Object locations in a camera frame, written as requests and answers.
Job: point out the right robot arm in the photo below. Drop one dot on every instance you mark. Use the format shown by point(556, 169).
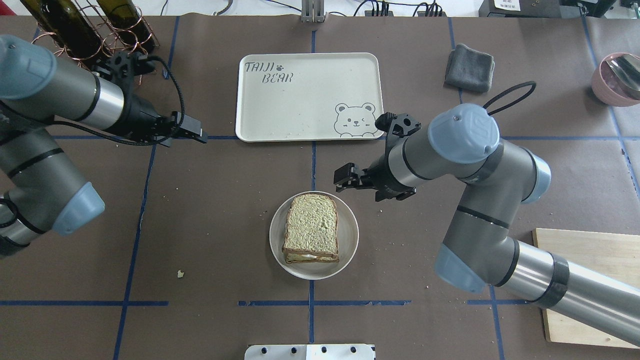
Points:
point(476, 251)

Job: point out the bread slice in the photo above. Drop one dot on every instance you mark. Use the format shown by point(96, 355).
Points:
point(311, 225)
point(324, 259)

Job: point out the grey metal post bracket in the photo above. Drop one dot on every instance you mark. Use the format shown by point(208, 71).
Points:
point(313, 11)

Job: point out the white round plate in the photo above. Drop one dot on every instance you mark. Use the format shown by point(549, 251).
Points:
point(347, 235)

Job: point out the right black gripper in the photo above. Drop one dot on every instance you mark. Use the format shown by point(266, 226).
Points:
point(387, 181)

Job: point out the dark green wine bottle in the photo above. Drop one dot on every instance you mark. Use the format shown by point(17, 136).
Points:
point(69, 28)

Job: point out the copper wire bottle rack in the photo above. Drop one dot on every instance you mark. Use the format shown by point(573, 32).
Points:
point(95, 16)

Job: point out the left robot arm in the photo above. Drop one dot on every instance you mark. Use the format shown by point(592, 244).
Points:
point(39, 89)

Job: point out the fried egg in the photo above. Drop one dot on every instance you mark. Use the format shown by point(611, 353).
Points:
point(294, 257)

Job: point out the pink bowl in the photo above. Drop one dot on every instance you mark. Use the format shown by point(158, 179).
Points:
point(606, 87)

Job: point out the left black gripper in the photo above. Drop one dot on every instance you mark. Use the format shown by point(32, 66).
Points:
point(141, 115)

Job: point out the cream bear serving tray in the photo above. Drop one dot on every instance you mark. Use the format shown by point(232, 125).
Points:
point(308, 97)

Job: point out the folded grey cloth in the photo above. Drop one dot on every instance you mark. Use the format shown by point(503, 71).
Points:
point(469, 69)

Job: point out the wooden cutting board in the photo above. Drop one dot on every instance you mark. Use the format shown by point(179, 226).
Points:
point(613, 255)

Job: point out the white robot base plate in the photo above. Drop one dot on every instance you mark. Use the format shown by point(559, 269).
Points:
point(347, 351)

